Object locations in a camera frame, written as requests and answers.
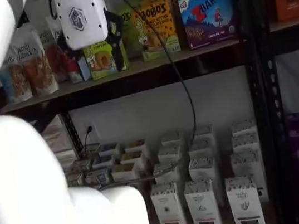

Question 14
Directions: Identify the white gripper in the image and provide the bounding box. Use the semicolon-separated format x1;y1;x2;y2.
53;0;130;81

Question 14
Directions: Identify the white box green strip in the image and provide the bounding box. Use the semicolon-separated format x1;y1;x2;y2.
223;173;267;224

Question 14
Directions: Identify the green Bobo's apple pie box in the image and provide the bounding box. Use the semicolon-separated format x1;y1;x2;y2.
81;36;131;82

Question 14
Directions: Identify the wooden shelf board with bags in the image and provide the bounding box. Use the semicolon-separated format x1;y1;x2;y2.
0;38;249;114

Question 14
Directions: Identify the yellow Bobo's peanut butter box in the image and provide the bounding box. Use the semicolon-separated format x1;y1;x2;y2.
130;0;183;63

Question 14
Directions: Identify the white yellow purely elizabeth box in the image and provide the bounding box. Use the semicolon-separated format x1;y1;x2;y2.
118;149;149;175
124;138;148;154
109;160;140;183

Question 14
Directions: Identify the blue Z Bar box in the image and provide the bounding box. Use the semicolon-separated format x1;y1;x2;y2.
177;0;240;51

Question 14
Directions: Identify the blue oatmeal box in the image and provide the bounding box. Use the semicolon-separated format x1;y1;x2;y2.
90;153;116;169
83;165;112;188
97;141;122;157

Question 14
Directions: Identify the white floral print box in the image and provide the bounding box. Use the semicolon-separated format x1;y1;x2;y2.
230;132;261;155
187;154;226;210
192;123;215;140
229;118;258;137
152;160;183;187
229;148;267;206
156;143;183;165
187;135;218;160
160;130;185;148

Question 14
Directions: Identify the green apple cinnamon oatmeal box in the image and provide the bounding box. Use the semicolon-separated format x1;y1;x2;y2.
65;171;86;188
71;157;94;174

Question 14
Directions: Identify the white box orange strip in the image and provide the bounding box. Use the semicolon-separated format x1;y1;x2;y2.
148;179;189;224

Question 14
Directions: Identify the white box pink strip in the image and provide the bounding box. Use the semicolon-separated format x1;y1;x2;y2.
182;177;223;224

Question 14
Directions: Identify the small light blue package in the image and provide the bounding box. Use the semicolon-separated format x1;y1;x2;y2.
76;55;94;82

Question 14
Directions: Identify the granola bag red label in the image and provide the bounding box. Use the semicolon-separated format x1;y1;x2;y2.
40;13;84;87

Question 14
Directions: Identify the white granola bag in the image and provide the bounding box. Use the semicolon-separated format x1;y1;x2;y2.
36;20;57;64

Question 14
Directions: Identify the granola bag orange label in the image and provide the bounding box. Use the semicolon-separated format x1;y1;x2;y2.
9;21;61;100

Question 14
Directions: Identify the granola bag blue label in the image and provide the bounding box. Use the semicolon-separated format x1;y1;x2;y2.
0;44;35;106

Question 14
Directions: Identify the white wall outlet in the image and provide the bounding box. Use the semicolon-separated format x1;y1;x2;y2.
84;123;96;137

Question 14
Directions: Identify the black power plug cord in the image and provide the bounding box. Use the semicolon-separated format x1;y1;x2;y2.
81;127;96;156

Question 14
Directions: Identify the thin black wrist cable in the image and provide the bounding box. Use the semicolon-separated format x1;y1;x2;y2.
47;0;57;21

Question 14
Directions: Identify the long black robot cable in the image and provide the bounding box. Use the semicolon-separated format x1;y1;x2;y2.
72;0;205;192

